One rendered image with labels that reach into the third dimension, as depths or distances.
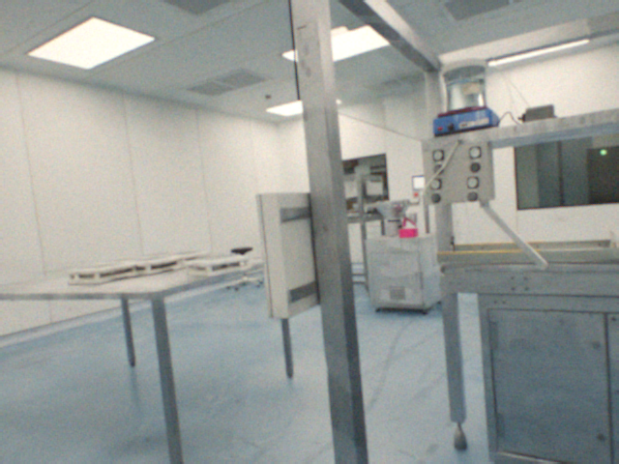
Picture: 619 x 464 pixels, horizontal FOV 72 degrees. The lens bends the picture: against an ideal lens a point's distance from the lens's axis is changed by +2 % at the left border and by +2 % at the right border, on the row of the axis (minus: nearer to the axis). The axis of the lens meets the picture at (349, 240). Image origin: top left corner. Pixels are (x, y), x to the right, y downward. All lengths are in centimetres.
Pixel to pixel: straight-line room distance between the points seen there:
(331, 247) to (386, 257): 332
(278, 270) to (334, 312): 17
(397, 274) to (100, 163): 398
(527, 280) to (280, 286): 90
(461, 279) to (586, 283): 38
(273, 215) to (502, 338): 103
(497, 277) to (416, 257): 262
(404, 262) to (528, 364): 266
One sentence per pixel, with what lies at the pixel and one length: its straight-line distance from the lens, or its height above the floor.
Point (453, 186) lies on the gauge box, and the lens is 148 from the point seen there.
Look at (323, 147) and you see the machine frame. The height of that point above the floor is 122.
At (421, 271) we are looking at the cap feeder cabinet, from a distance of 410.
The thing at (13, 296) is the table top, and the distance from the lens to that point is 271.
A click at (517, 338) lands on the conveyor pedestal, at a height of 59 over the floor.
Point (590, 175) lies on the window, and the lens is 660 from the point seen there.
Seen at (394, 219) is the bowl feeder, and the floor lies 94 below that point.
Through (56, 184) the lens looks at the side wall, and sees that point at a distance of 594.
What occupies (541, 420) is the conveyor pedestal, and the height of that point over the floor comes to 31.
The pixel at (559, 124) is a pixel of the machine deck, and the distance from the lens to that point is 145.
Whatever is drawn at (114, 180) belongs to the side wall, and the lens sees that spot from 627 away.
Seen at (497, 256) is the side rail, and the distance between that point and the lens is 150.
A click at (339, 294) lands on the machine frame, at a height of 90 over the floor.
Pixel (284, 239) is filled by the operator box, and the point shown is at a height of 104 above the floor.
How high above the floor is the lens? 109
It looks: 4 degrees down
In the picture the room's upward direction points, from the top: 5 degrees counter-clockwise
